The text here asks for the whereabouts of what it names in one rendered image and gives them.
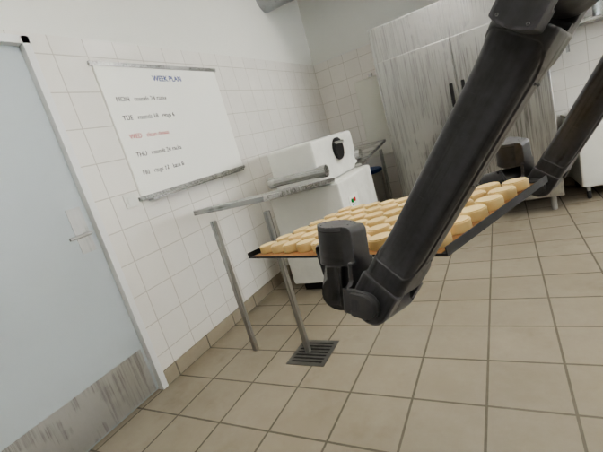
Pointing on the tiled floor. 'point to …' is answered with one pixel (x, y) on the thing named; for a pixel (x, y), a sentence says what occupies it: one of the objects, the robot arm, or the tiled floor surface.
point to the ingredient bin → (589, 161)
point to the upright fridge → (443, 83)
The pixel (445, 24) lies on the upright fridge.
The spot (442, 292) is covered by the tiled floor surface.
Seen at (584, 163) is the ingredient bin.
